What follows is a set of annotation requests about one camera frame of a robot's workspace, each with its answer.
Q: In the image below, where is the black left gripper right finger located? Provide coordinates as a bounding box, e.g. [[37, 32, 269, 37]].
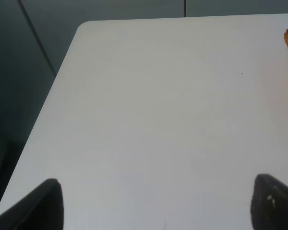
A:
[[250, 174, 288, 230]]

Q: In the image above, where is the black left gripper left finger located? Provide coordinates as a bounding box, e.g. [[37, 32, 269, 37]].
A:
[[0, 178, 64, 230]]

